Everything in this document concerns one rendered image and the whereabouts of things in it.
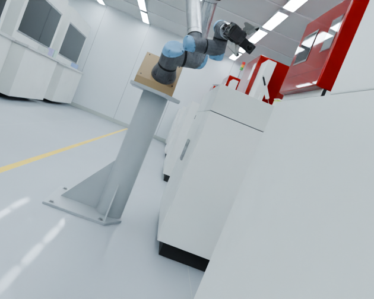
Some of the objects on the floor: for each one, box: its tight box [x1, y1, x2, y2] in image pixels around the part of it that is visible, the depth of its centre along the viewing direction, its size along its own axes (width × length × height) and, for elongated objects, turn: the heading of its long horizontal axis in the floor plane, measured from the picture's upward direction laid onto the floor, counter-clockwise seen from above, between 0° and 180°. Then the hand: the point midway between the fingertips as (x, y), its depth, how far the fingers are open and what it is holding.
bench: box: [36, 5, 91, 103], centre depth 880 cm, size 108×180×200 cm, turn 103°
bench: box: [0, 0, 69, 100], centre depth 662 cm, size 108×180×200 cm, turn 103°
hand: (249, 43), depth 170 cm, fingers open, 14 cm apart
